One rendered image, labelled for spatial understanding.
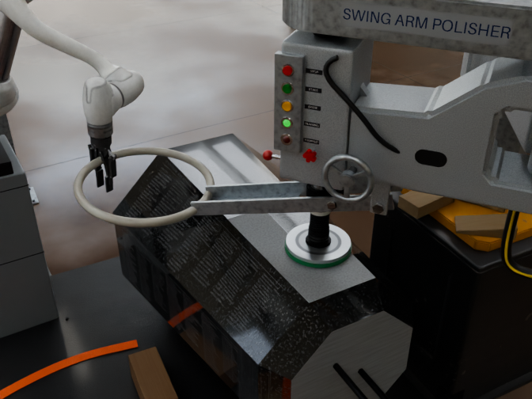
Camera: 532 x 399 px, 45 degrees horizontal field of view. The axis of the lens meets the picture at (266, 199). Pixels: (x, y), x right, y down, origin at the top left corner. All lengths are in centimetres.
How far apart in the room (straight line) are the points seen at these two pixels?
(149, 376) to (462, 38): 176
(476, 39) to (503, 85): 13
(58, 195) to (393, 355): 255
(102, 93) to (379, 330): 121
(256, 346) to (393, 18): 102
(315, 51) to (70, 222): 244
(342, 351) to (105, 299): 154
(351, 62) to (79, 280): 211
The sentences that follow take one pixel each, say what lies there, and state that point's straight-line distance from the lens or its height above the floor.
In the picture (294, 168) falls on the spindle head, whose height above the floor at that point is 117.
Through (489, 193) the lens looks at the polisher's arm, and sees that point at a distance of 178.
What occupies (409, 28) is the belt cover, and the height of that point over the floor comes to 162.
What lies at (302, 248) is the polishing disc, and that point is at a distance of 208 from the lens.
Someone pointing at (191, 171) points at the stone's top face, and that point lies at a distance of 256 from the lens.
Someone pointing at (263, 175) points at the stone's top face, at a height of 82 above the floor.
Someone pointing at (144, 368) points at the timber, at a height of 14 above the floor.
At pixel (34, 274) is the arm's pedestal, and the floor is 30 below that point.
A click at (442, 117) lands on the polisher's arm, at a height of 140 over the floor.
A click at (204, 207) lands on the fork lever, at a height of 92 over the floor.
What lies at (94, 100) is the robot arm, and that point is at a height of 120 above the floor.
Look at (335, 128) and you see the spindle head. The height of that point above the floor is 132.
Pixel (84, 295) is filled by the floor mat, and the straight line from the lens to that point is 329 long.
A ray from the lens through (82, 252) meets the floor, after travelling 359.
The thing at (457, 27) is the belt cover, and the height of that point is 163.
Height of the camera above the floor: 210
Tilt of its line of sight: 33 degrees down
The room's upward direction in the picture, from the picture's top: straight up
